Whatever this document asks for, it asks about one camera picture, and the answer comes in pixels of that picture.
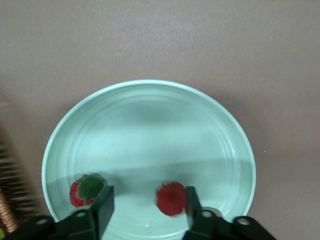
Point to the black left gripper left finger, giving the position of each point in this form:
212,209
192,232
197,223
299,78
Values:
82,225

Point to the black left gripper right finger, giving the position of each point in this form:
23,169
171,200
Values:
207,225

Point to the red strawberry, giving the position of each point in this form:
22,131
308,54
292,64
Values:
170,200
76,197

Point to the pale green round plate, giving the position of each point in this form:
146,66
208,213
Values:
150,137

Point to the brown wicker basket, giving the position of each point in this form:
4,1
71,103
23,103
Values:
7,215

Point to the table cover sheet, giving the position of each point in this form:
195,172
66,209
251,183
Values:
150,37

